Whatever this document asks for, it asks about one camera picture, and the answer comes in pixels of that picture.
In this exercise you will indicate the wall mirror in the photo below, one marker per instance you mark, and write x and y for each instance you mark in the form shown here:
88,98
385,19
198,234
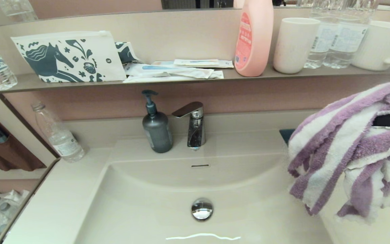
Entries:
80,6

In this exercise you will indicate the white blue edged sachet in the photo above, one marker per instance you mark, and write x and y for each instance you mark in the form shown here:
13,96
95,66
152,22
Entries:
227,64

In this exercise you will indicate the slim clear plastic bottle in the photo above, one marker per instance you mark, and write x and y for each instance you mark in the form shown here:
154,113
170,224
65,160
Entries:
61,139

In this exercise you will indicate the white horse print pouch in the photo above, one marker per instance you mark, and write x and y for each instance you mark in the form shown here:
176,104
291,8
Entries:
63,57

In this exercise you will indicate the blue soap tray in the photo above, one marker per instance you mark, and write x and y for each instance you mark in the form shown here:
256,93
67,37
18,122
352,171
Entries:
284,135

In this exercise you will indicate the chrome drain stopper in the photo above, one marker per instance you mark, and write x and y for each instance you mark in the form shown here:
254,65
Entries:
202,209

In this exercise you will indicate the beige sink basin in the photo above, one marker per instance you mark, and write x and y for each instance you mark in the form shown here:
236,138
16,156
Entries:
147,210

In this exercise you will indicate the white ceramic mug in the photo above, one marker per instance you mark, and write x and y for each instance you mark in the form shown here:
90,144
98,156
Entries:
377,46

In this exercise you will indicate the long white toothbrush packet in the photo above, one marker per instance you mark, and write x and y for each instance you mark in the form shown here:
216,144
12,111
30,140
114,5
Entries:
168,70

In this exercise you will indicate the grey soap pump bottle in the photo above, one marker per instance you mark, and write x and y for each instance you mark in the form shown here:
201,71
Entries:
157,132

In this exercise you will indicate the purple white striped towel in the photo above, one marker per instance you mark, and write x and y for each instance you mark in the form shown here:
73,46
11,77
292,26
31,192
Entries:
327,145

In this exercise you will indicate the white tumbler cup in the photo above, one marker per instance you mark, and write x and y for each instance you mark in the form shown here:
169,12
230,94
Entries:
294,46

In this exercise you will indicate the chrome sink faucet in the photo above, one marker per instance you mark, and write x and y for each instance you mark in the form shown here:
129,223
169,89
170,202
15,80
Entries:
196,132

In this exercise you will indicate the grey wall shelf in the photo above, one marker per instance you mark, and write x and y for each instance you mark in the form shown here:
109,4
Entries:
229,76

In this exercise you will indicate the small blue print pouch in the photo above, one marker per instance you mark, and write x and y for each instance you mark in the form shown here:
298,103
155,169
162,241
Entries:
125,51

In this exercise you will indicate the small cream sachet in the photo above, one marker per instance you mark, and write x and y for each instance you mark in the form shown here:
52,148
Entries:
195,62

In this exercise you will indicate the pink lotion bottle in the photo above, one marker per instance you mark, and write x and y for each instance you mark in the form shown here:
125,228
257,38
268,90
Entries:
256,44

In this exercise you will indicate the clear water bottle white label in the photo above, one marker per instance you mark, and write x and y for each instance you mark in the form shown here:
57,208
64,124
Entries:
321,43
346,40

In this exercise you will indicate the flat white sachet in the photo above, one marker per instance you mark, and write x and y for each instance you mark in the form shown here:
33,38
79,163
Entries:
181,78

